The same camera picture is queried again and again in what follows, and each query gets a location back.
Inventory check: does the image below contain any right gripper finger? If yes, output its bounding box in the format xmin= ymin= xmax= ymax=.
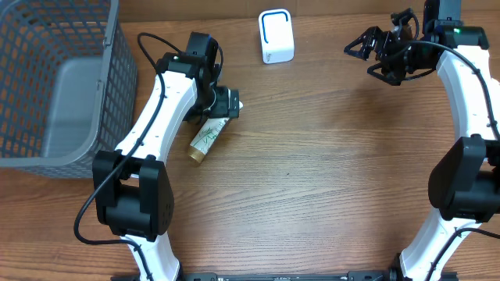
xmin=367 ymin=62 xmax=402 ymax=86
xmin=344 ymin=27 xmax=382 ymax=61

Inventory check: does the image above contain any white gold-capped cream tube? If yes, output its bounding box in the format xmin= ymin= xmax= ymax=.
xmin=187 ymin=117 xmax=232 ymax=165

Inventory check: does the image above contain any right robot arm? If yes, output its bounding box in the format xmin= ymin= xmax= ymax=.
xmin=344 ymin=20 xmax=499 ymax=280

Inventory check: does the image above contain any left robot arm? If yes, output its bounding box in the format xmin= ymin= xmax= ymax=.
xmin=92 ymin=52 xmax=242 ymax=280

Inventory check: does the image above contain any white barcode scanner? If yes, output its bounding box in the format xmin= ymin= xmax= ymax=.
xmin=258 ymin=9 xmax=295 ymax=64

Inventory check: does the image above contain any grey plastic mesh basket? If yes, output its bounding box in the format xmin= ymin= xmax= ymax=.
xmin=1 ymin=0 xmax=138 ymax=178

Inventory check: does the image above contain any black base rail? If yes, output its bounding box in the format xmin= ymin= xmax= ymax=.
xmin=177 ymin=271 xmax=388 ymax=281

